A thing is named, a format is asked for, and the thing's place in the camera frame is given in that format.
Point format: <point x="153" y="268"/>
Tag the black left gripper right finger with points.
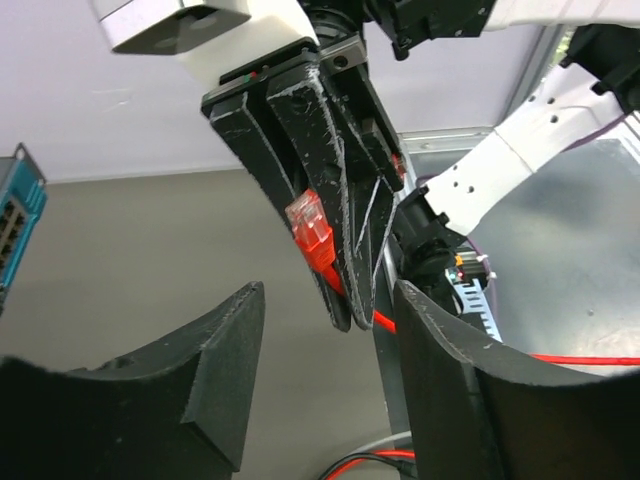
<point x="479" y="409"/>

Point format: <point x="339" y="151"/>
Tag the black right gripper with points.
<point x="340" y="132"/>

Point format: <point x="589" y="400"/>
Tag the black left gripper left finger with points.
<point x="176" y="408"/>

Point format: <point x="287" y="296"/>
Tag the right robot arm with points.
<point x="594" y="86"/>

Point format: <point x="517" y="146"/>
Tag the slotted cable duct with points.
<point x="474" y="308"/>

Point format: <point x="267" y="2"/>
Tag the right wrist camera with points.
<point x="209" y="38"/>

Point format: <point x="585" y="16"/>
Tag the teal network switch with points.
<point x="23" y="199"/>

